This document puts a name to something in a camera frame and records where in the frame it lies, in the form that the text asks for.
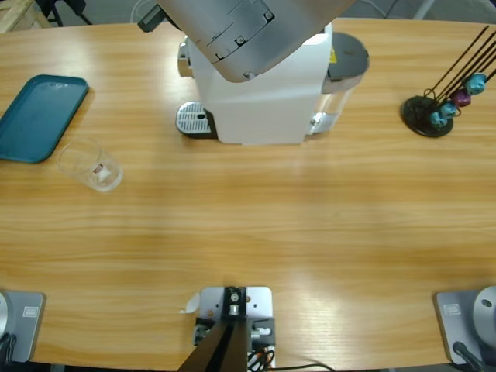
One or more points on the chrome drip tray grate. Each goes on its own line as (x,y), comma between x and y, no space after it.
(190,116)

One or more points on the white capsule coffee machine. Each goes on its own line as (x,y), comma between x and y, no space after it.
(263,112)

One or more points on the light blue coffee capsule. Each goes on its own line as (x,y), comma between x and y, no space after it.
(438,118)
(449,109)

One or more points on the white tape tag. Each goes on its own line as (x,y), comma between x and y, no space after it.
(191,304)

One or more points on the black capsule holder with rods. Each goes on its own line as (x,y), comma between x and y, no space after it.
(414,112)

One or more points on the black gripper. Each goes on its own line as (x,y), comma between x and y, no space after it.
(150,19)

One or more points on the teal plastic tray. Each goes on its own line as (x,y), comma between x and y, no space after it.
(38,116)

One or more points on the teal coffee capsule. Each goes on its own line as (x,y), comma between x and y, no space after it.
(476,83)

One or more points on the clear water tank grey lid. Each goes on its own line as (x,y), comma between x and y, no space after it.
(346,54)

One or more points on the purple coffee capsule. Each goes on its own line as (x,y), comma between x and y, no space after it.
(462,97)

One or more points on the white metal table frame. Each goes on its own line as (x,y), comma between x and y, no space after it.
(424,9)

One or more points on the black chair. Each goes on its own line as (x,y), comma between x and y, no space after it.
(66,4)

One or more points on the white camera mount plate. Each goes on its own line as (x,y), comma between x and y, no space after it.
(259,300)

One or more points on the black camera post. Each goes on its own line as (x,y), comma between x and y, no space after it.
(221,348)

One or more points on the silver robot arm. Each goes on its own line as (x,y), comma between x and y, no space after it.
(248,35)

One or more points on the clear glass cup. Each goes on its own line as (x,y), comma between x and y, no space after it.
(100,176)

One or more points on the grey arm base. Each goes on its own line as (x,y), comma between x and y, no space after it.
(453,321)
(27,317)

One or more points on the black mount clamp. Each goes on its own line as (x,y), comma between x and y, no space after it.
(267,325)
(202,331)

